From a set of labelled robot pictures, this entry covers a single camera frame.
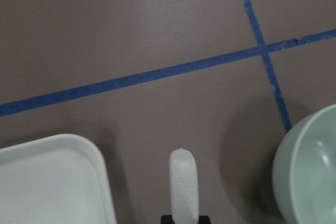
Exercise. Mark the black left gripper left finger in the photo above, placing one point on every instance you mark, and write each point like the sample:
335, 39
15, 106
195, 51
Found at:
166, 219

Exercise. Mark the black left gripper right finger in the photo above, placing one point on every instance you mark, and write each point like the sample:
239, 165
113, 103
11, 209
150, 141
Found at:
204, 220

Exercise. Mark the white speckled spoon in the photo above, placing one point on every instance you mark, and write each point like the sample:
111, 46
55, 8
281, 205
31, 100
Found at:
183, 187

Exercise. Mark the light green ceramic bowl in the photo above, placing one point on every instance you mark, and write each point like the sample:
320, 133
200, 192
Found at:
303, 172

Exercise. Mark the white bear serving tray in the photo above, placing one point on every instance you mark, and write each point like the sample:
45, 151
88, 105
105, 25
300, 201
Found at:
57, 179

